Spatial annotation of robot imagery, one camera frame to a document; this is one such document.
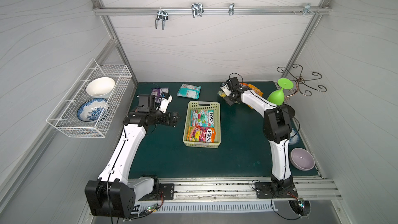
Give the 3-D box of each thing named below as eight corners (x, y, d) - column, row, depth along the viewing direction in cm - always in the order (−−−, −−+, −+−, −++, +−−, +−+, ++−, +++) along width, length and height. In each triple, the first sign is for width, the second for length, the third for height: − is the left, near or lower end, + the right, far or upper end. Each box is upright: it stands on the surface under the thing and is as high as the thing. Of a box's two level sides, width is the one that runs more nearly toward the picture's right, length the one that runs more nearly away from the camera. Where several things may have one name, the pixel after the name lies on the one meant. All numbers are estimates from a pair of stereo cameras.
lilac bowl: (289, 173, 82) (296, 169, 76) (282, 152, 89) (288, 148, 83) (311, 173, 82) (319, 169, 76) (302, 152, 89) (309, 148, 83)
